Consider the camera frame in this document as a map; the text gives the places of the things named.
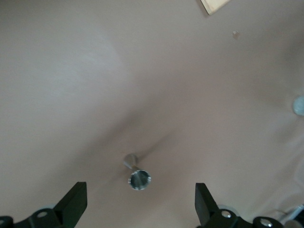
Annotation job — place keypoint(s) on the green sleeved glass bottle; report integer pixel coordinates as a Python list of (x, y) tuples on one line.
[(299, 105)]

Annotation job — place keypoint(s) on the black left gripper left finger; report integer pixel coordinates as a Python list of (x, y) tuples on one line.
[(69, 209)]

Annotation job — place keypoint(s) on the brown table cover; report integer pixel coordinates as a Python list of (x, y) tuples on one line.
[(95, 83)]

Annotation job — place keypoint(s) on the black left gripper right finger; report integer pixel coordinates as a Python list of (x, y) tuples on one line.
[(209, 213)]

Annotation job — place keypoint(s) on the wooden cutting board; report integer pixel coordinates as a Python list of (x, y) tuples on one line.
[(213, 6)]

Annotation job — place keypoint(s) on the steel jigger measuring cup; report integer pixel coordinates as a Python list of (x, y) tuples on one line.
[(140, 179)]

